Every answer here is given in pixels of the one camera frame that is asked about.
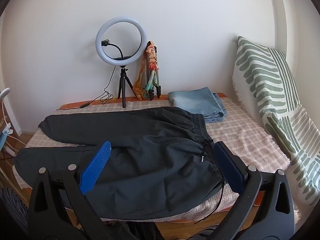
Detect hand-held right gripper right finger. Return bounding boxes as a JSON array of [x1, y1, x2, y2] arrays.
[[213, 141, 295, 240]]

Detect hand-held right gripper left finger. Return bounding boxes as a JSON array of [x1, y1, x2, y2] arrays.
[[27, 141, 118, 240]]

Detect black pants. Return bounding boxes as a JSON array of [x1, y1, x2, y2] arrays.
[[14, 106, 224, 224]]

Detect pink checked blanket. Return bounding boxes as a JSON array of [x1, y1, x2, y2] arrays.
[[19, 96, 292, 224]]

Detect folded blue jeans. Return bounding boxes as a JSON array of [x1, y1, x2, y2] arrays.
[[167, 87, 228, 123]]

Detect small black tripod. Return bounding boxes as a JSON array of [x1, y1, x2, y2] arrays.
[[117, 65, 134, 108]]

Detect folded grey tripod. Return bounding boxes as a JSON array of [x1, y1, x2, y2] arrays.
[[146, 41, 162, 101]]

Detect orange patterned scarf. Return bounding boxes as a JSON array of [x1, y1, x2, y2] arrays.
[[132, 41, 159, 100]]

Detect dark ribbed object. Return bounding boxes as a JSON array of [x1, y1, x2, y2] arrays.
[[0, 187, 29, 240]]

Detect blue chair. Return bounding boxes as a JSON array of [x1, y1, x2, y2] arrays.
[[0, 129, 7, 153]]

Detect white clip lamp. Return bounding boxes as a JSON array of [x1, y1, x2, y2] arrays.
[[0, 88, 12, 137]]

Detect black ring light cable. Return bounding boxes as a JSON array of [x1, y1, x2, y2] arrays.
[[57, 67, 117, 110]]

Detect white cable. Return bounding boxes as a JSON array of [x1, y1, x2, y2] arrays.
[[5, 134, 27, 160]]

